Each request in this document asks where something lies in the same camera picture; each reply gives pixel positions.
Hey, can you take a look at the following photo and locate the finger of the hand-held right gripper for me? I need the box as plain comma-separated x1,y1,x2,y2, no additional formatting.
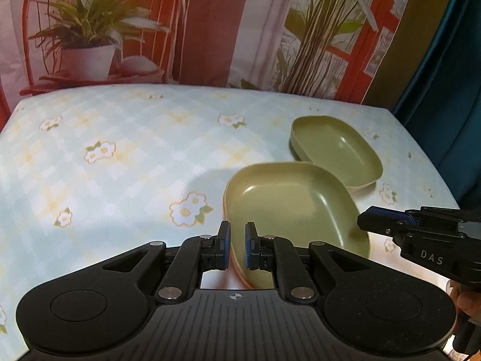
369,205,416,222
357,212,404,237

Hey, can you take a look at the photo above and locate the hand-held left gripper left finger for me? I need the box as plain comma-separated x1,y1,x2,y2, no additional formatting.
101,221,231,304

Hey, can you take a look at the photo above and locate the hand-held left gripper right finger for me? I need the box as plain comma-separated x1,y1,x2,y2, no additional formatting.
244,222,373,304

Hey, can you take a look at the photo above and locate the green square plate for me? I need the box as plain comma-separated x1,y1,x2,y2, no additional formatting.
290,116,384,192
223,161,371,290

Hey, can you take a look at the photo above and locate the person's right hand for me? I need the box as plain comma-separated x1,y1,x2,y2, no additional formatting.
453,286,481,317

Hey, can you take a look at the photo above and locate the floral checked tablecloth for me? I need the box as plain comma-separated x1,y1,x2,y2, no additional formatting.
0,83,467,361

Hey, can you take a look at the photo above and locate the teal curtain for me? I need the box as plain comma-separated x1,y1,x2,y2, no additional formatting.
391,0,481,213

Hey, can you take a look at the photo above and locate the printed backdrop cloth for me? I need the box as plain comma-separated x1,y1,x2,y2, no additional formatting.
0,0,422,105

